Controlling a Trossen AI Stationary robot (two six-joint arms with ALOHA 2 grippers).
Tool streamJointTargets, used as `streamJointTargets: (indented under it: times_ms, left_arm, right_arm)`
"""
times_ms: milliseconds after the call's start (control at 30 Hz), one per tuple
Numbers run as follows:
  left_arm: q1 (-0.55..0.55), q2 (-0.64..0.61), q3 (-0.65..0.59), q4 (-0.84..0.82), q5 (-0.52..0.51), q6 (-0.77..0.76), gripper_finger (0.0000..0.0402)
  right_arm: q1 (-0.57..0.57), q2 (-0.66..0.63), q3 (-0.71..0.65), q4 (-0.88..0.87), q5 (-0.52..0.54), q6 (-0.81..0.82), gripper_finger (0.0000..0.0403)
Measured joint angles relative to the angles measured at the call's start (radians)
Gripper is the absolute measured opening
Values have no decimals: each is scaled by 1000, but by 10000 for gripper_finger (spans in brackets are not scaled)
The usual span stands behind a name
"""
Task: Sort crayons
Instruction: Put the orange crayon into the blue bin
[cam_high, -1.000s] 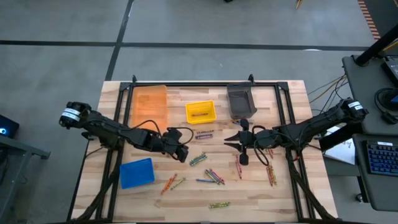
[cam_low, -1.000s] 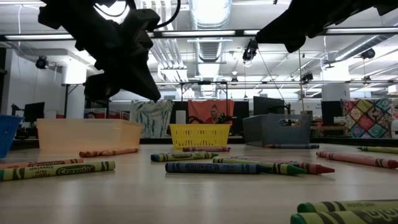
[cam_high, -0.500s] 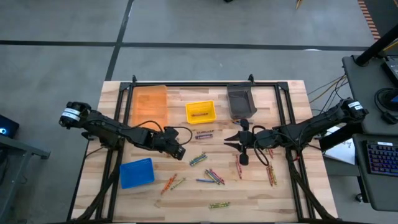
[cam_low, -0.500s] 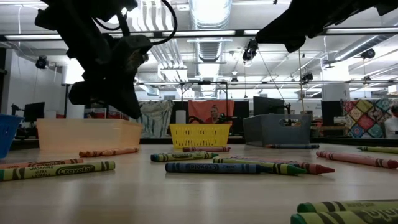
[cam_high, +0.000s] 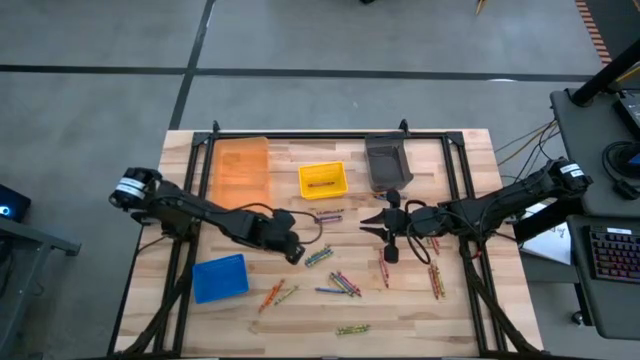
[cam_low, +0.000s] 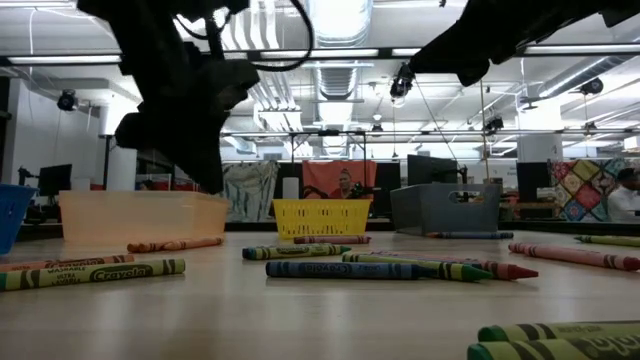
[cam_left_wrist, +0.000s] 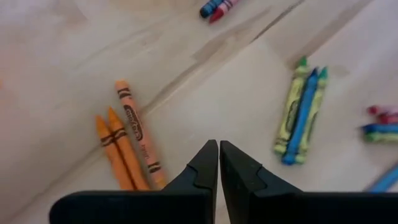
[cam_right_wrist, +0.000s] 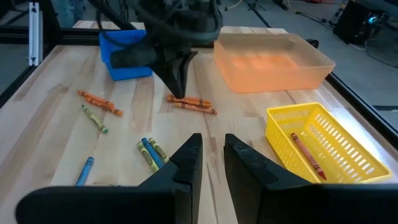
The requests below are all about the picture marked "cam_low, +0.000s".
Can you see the black aluminium table frame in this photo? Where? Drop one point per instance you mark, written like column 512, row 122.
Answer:
column 250, row 226

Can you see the yellow perforated plastic basket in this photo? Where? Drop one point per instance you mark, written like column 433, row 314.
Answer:
column 320, row 220

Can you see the person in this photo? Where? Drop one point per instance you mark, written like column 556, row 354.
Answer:
column 625, row 200
column 345, row 182

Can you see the ceiling light strip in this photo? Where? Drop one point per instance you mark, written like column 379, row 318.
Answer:
column 580, row 49
column 65, row 59
column 340, row 52

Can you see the black ceiling camera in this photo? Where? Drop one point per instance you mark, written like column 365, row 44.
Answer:
column 402, row 82
column 592, row 86
column 67, row 100

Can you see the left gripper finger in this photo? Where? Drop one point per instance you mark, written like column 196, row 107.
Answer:
column 182, row 155
column 211, row 160

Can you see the green crayon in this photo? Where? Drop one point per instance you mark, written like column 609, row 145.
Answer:
column 100, row 274
column 450, row 271
column 610, row 241
column 550, row 350
column 305, row 251
column 550, row 331

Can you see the white cylinder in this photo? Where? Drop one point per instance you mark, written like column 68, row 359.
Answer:
column 290, row 187

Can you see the grey plastic bin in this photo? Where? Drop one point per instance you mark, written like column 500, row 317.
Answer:
column 425, row 210

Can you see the colourful patchwork quilt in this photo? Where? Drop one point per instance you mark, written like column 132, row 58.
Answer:
column 585, row 190

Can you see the black monitor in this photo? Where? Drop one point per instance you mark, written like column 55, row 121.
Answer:
column 532, row 180
column 55, row 179
column 430, row 170

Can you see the blue perforated plastic basket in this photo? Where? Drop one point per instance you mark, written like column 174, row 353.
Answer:
column 12, row 215

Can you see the orange crayon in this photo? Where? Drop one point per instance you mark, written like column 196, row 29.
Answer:
column 150, row 247
column 75, row 262
column 200, row 242

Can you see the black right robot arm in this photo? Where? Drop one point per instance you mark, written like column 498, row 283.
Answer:
column 590, row 10

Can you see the silver ventilation duct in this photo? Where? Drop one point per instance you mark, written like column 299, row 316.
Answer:
column 575, row 75
column 340, row 30

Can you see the white pillar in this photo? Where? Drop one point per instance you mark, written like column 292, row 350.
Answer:
column 540, row 147
column 122, row 170

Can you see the translucent orange plastic bin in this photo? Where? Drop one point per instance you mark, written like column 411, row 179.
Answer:
column 125, row 217

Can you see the grey patterned cloth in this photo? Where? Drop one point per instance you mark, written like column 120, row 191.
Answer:
column 250, row 190

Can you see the orange cloth backdrop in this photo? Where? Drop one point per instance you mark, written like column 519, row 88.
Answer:
column 320, row 175

